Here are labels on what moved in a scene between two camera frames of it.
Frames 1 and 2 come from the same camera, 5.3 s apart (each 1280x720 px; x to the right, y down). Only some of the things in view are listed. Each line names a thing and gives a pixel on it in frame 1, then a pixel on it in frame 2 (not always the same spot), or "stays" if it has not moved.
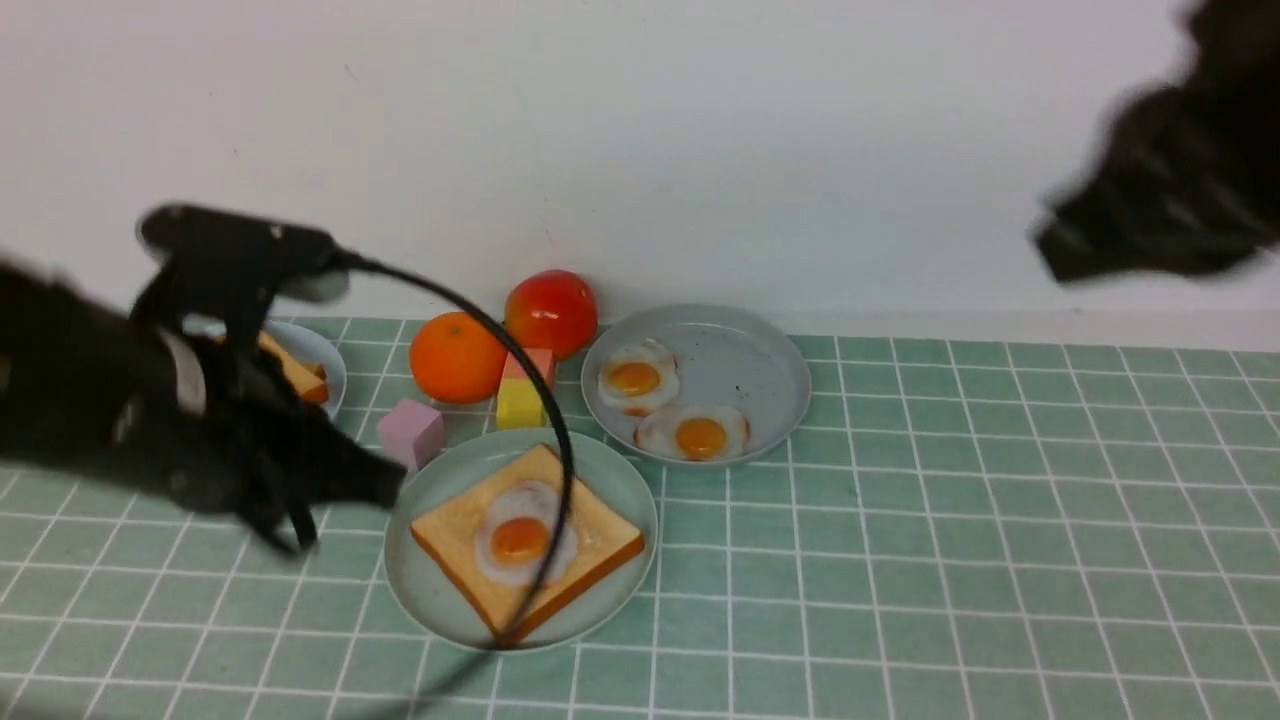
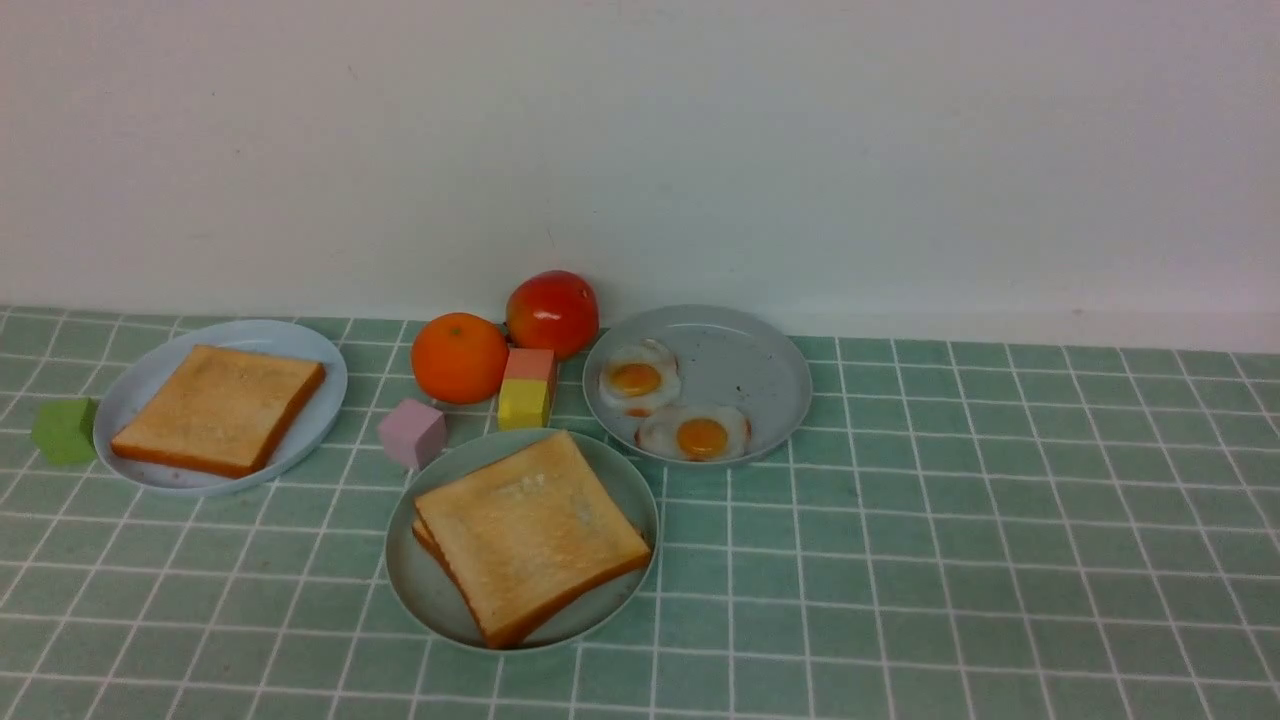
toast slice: (306, 378) -> (528, 534)
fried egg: (692, 432) stays
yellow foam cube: (519, 406) stays
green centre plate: (441, 475) stays
